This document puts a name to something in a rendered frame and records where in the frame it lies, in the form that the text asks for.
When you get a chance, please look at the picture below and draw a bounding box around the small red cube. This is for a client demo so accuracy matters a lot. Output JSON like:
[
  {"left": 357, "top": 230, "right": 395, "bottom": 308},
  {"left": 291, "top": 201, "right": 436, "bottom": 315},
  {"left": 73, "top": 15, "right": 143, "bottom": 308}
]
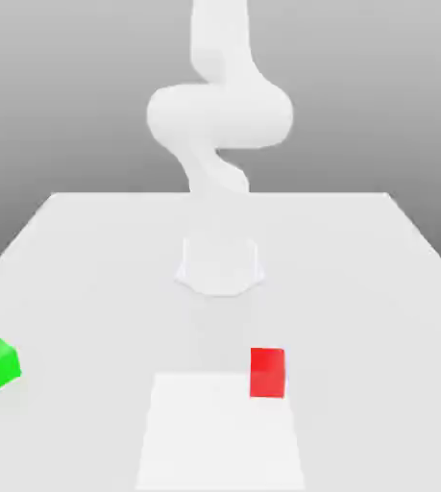
[{"left": 249, "top": 347, "right": 286, "bottom": 400}]

